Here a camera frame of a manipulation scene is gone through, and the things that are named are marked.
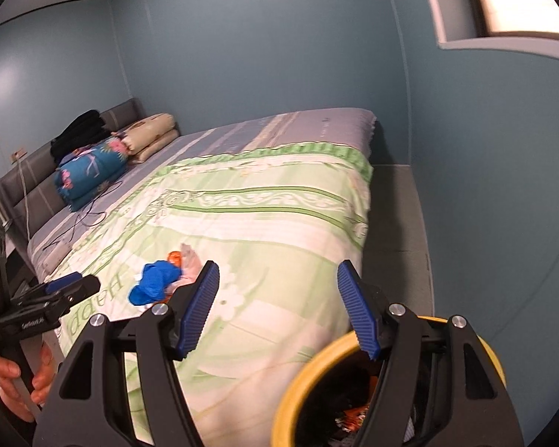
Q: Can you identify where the left human hand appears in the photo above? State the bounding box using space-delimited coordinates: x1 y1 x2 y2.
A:
0 341 57 424

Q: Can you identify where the blue plastic bag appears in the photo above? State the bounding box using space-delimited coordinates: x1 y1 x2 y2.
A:
128 260 181 306

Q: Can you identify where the orange peel piece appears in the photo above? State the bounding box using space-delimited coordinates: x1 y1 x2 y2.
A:
167 250 183 269

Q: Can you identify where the black clothing pile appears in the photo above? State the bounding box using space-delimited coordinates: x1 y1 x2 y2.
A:
50 109 110 165

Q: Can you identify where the black cable on bed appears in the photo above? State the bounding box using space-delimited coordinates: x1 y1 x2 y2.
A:
41 178 125 253

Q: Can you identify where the grey padded headboard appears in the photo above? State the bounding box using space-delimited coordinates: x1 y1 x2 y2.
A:
0 97 146 243

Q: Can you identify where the beige folded blanket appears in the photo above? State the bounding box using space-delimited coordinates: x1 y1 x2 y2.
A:
120 113 180 164

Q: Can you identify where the orange snack wrapper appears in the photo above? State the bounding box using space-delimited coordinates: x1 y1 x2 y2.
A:
336 376 379 434

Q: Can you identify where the pink white wrapper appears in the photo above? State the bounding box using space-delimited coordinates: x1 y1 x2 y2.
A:
166 243 203 296

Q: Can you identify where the green floral quilt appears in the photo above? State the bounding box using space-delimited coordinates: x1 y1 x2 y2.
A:
58 142 373 446

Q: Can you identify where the wall power socket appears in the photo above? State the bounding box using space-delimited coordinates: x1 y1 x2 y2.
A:
11 148 27 164

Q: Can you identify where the white charging cable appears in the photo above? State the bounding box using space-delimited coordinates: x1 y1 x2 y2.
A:
16 159 33 243

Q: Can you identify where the grey power strip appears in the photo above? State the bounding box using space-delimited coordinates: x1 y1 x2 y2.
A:
41 241 72 276

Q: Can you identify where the yellow rimmed black trash bin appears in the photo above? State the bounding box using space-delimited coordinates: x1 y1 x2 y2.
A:
271 312 524 446

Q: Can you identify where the blue floral folded blanket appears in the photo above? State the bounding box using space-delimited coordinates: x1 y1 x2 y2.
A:
54 136 129 212

